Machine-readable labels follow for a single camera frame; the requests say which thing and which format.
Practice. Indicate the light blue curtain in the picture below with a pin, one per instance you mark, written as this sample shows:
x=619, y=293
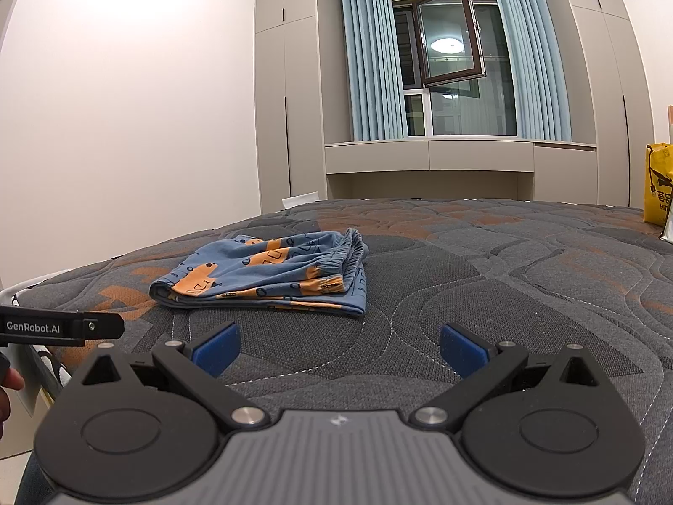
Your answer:
x=370, y=63
x=536, y=63

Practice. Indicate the person's left hand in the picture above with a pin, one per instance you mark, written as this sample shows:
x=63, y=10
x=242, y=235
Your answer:
x=9, y=381

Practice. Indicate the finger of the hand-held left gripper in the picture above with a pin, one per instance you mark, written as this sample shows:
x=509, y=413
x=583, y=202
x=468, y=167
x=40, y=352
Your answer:
x=105, y=326

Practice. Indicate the beige window seat cabinet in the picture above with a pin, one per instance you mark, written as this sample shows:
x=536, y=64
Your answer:
x=431, y=155

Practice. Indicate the yellow printed bag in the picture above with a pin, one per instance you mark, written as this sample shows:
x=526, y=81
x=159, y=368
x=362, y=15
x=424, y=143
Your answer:
x=660, y=184

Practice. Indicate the window with open sash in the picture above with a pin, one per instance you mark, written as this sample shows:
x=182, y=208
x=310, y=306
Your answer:
x=452, y=58

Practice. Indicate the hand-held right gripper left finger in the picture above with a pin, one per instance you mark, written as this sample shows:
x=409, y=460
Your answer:
x=216, y=350

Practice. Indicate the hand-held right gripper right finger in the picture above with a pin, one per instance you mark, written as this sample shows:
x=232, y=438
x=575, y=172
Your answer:
x=462, y=351

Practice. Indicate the grey and orange quilted mattress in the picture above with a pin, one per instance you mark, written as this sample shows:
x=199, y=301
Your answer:
x=526, y=284

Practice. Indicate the blue pants with orange print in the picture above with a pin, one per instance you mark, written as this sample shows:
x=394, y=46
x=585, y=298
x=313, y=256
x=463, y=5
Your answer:
x=263, y=273

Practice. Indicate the white flat object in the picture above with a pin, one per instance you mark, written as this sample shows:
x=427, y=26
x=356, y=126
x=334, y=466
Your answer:
x=299, y=200

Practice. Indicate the beige built-in wardrobe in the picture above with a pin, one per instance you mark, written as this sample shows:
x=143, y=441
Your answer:
x=294, y=89
x=599, y=89

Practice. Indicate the white printed bag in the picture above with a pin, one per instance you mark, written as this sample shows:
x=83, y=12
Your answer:
x=669, y=226

